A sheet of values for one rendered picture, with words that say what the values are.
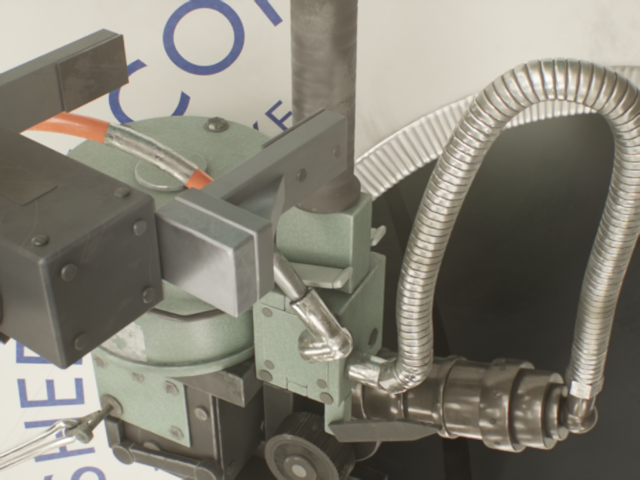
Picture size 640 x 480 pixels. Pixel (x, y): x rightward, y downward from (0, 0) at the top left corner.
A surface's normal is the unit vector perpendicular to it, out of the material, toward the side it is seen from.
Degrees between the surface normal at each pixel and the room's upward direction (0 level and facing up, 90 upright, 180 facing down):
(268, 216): 115
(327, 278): 106
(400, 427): 47
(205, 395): 58
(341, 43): 110
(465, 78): 90
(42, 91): 129
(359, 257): 137
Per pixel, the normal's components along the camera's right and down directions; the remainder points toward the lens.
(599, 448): -0.46, -0.73
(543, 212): -0.72, -0.54
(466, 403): -0.51, -0.04
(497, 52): 0.11, 0.52
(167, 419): -0.46, 0.52
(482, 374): -0.26, -0.82
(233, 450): 0.89, 0.27
